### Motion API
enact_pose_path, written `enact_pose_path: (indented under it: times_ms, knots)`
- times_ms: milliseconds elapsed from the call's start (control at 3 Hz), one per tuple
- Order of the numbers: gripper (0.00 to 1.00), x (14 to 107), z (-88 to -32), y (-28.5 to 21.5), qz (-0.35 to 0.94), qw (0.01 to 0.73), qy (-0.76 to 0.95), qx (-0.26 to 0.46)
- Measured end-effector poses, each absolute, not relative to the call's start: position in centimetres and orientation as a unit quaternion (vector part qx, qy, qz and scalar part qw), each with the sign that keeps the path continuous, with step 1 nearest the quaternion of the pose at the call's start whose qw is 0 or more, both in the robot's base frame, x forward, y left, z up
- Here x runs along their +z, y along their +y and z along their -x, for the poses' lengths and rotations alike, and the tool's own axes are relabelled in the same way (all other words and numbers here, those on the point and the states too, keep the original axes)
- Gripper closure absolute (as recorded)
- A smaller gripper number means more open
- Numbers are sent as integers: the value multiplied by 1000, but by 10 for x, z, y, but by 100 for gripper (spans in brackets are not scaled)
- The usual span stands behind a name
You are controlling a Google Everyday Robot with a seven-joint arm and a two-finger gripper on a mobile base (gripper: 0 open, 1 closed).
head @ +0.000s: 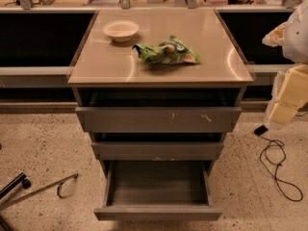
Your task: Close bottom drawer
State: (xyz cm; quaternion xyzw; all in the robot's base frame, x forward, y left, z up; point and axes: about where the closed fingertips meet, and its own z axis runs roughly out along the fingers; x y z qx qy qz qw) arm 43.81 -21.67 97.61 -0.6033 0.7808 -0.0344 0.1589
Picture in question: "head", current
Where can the black caster wheel leg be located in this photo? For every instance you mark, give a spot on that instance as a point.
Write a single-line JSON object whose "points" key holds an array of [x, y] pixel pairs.
{"points": [[19, 179]]}

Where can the grey drawer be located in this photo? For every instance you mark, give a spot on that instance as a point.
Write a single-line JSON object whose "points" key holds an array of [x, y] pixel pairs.
{"points": [[153, 190], [158, 119], [157, 151]]}

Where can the white paper bowl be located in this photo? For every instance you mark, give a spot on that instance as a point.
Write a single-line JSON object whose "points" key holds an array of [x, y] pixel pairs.
{"points": [[121, 30]]}

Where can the grey middle drawer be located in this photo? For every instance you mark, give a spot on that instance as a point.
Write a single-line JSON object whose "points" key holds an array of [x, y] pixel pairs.
{"points": [[157, 151]]}

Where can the black power adapter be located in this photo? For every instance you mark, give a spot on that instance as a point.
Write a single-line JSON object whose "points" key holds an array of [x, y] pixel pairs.
{"points": [[260, 130]]}

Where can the grey drawer cabinet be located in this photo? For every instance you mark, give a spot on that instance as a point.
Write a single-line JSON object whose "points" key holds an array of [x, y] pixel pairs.
{"points": [[110, 74]]}

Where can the grey bottom drawer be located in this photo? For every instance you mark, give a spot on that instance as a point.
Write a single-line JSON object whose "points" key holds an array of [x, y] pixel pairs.
{"points": [[153, 190]]}

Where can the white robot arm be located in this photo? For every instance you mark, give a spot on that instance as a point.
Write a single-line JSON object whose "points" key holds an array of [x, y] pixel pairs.
{"points": [[292, 35]]}

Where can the grey top drawer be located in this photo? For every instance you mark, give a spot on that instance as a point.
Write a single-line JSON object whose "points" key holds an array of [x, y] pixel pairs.
{"points": [[158, 119]]}

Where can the green chip bag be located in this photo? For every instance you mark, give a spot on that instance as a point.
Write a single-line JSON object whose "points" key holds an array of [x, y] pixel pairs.
{"points": [[172, 51]]}

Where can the foam-padded gripper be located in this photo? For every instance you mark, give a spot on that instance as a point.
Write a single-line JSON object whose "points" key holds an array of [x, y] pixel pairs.
{"points": [[296, 38]]}

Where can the grey metal stand leg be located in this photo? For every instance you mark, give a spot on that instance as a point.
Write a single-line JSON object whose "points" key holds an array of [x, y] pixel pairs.
{"points": [[58, 184]]}

